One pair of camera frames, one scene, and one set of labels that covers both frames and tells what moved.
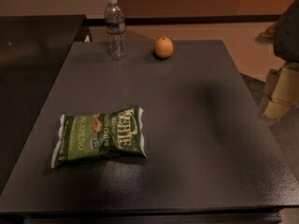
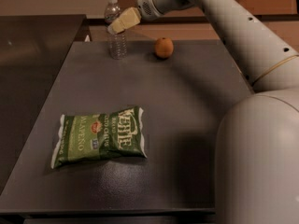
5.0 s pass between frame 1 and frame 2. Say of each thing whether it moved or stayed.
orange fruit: stayed
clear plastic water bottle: stayed
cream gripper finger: moved
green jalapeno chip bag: stayed
